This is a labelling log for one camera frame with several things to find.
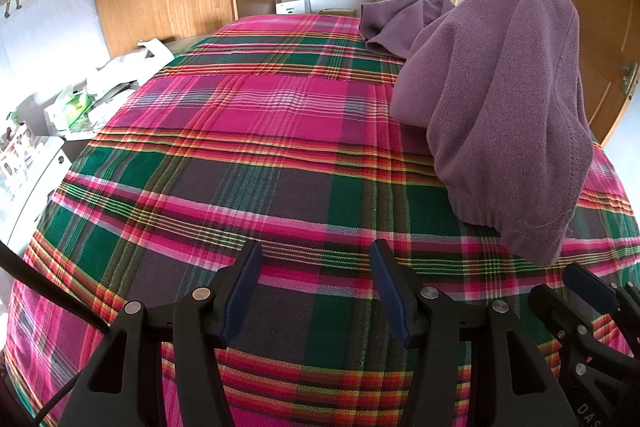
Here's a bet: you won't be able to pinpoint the black cable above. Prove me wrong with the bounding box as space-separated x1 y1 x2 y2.
0 241 112 334

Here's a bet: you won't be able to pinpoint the green tissue packet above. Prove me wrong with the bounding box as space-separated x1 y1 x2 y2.
44 86 98 134

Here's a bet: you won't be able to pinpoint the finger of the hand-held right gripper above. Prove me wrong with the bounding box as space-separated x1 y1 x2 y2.
529 284 608 358
564 263 640 358

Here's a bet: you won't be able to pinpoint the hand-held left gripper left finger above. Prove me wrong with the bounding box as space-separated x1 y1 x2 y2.
59 241 263 427

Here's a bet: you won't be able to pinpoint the white cabinet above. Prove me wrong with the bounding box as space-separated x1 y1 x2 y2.
0 134 72 253

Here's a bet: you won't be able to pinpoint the pink green plaid blanket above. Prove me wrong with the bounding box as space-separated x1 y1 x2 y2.
5 13 640 427

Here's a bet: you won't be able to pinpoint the white cardboard box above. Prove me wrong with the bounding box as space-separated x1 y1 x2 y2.
277 0 314 16

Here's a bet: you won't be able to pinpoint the purple fleece pants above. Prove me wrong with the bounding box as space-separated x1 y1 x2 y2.
359 0 596 268

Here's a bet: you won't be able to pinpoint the wooden door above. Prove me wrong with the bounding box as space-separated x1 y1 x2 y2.
547 0 640 145

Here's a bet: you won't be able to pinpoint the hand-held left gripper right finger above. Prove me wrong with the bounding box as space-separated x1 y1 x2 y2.
370 239 566 427

